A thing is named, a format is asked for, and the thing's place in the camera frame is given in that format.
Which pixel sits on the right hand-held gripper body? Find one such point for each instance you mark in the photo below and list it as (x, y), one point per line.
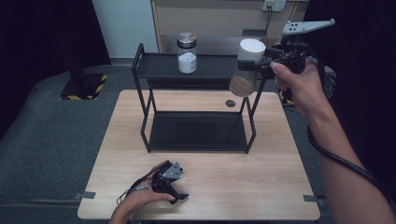
(294, 57)

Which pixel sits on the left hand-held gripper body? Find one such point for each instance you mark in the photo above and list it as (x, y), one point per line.
(169, 174)

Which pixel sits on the clear cup with white lid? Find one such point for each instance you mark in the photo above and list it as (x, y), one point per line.
(244, 82)

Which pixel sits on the black two-tier metal rack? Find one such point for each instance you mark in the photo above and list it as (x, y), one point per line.
(196, 130)

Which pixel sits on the person's left hand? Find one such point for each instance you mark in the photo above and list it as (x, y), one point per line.
(140, 199)

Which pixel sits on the person's right hand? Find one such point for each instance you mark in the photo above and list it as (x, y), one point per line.
(303, 90)

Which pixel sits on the stand base with hazard tape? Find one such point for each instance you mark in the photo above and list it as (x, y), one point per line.
(84, 88)
(285, 98)

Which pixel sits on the round black table grommet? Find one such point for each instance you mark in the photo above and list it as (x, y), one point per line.
(230, 103)

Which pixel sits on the beige wooden cabinet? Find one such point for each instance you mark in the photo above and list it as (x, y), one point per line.
(218, 18)

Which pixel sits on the white jar with metal lid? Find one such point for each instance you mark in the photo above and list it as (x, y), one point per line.
(187, 59)

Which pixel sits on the black curtain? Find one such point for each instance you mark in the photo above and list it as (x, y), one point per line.
(364, 62)
(37, 40)

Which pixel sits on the grey table clamp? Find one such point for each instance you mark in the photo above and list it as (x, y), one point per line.
(85, 195)
(313, 198)

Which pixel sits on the white wall socket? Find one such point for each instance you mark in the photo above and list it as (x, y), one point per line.
(274, 5)

